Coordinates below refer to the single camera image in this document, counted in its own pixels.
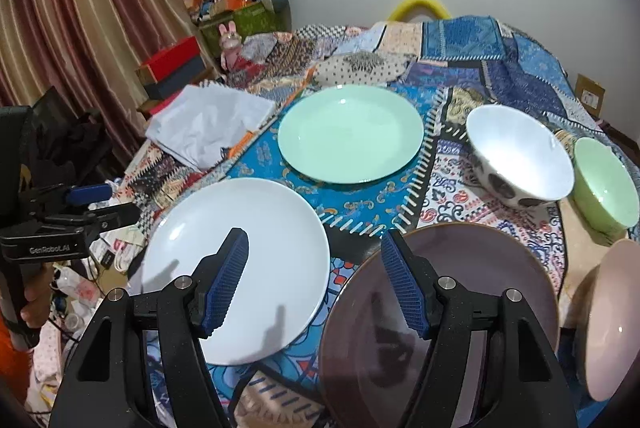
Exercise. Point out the dark grey box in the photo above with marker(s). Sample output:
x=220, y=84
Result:
x=177, y=80

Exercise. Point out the person's left hand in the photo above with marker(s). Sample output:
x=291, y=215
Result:
x=36, y=305

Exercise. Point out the black bag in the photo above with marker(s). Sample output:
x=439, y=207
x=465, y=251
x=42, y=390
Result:
x=65, y=138

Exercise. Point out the pink plate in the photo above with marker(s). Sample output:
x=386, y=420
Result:
x=617, y=323

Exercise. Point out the patchwork blanket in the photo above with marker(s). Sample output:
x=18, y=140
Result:
x=360, y=203

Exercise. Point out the yellow foam tube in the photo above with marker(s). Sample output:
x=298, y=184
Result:
x=415, y=3

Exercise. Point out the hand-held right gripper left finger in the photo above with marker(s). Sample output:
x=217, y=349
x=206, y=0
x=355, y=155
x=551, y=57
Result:
x=227, y=283

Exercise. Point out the pink bunny toy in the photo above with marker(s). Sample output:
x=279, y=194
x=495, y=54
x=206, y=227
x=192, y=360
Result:
x=230, y=45

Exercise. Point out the white cloth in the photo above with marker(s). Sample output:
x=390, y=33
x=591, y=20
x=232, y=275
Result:
x=210, y=118

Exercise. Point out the red box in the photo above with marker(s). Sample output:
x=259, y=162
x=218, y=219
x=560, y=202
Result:
x=170, y=58

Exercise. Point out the white bowl with patterned outside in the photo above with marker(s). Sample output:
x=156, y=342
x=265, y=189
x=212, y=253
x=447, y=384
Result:
x=520, y=148

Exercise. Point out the dark brown plate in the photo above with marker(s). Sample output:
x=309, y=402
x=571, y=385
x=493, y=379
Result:
x=480, y=268

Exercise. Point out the mint green plate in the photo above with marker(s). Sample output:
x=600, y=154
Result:
x=350, y=133

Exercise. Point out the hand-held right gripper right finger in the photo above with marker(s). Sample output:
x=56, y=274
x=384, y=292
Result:
x=405, y=293

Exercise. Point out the striped curtain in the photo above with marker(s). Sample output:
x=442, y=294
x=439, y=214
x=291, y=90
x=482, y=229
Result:
x=75, y=8

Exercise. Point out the white plate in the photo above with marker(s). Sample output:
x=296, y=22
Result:
x=250, y=258

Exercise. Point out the cardboard box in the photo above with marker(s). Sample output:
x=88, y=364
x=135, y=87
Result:
x=590, y=95

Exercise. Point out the green storage box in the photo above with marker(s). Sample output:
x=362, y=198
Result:
x=250, y=20

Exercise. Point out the pale green plate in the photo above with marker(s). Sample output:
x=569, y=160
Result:
x=602, y=188

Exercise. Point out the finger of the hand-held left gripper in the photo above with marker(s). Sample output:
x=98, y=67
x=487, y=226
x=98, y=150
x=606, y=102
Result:
x=120, y=213
x=90, y=193

